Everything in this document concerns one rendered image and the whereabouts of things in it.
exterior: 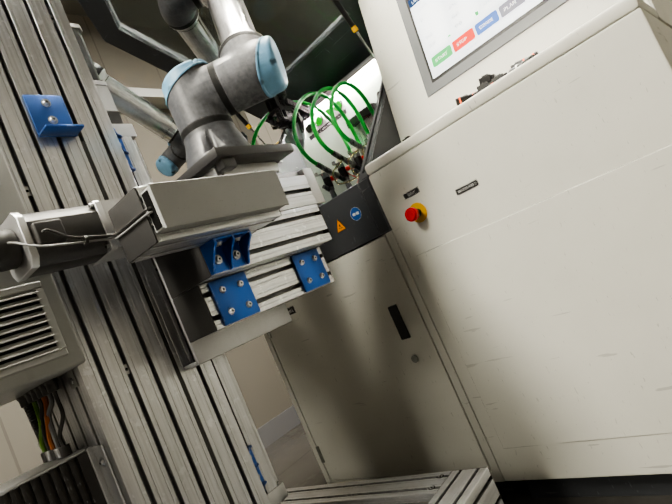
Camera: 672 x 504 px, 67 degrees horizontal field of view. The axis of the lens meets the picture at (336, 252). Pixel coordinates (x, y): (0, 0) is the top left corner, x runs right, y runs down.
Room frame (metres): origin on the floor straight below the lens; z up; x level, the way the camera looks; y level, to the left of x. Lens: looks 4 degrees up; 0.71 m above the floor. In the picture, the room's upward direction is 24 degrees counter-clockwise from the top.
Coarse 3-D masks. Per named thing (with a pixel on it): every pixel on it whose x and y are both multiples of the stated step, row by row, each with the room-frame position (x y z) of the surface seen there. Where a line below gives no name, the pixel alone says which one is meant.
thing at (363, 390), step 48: (384, 240) 1.39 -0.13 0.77; (336, 288) 1.55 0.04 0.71; (384, 288) 1.44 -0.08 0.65; (288, 336) 1.76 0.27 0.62; (336, 336) 1.61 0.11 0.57; (384, 336) 1.49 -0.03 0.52; (336, 384) 1.67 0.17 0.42; (384, 384) 1.54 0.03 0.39; (432, 384) 1.43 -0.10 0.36; (336, 432) 1.73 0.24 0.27; (384, 432) 1.59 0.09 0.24; (432, 432) 1.48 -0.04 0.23
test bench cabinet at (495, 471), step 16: (400, 256) 1.38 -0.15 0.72; (416, 288) 1.37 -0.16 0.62; (432, 320) 1.37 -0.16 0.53; (432, 336) 1.38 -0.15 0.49; (272, 352) 1.83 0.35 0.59; (448, 368) 1.38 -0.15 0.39; (288, 384) 1.83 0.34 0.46; (464, 400) 1.38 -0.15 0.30; (480, 432) 1.37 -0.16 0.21; (320, 464) 1.83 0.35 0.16; (496, 464) 1.37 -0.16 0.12; (336, 480) 1.81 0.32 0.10; (352, 480) 1.75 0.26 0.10; (496, 480) 1.39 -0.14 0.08
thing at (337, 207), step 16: (352, 192) 1.42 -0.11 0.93; (320, 208) 1.51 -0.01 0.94; (336, 208) 1.47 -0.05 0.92; (368, 208) 1.40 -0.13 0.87; (352, 224) 1.45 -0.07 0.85; (368, 224) 1.41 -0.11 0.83; (336, 240) 1.50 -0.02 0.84; (352, 240) 1.46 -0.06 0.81; (368, 240) 1.43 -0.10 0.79; (336, 256) 1.52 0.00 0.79
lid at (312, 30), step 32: (96, 0) 1.61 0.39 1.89; (128, 0) 1.63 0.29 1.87; (256, 0) 1.66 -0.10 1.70; (288, 0) 1.67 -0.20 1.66; (320, 0) 1.67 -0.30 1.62; (352, 0) 1.66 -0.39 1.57; (128, 32) 1.74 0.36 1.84; (160, 32) 1.76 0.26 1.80; (288, 32) 1.79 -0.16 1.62; (320, 32) 1.80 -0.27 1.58; (352, 32) 1.78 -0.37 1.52; (160, 64) 1.87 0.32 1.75; (288, 64) 1.93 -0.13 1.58; (320, 64) 1.91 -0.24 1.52; (352, 64) 1.92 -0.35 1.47; (288, 96) 2.07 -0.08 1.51
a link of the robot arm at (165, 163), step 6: (168, 150) 1.66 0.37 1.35; (162, 156) 1.68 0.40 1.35; (168, 156) 1.67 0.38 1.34; (174, 156) 1.66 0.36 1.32; (156, 162) 1.68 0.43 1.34; (162, 162) 1.67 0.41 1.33; (168, 162) 1.67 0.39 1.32; (174, 162) 1.68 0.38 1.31; (180, 162) 1.68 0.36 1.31; (162, 168) 1.69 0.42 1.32; (168, 168) 1.68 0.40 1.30; (174, 168) 1.69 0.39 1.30; (168, 174) 1.71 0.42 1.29; (174, 174) 1.71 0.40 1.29
